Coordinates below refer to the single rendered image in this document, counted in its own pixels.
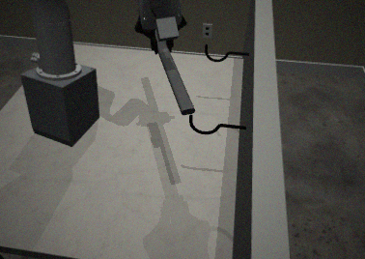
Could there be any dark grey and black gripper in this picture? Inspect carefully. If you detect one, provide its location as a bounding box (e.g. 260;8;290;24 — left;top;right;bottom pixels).
134;0;187;54

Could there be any grey bar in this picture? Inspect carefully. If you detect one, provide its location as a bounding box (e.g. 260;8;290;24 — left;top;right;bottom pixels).
155;30;195;115

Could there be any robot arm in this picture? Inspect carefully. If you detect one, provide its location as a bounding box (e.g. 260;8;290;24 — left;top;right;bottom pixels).
29;0;179;80

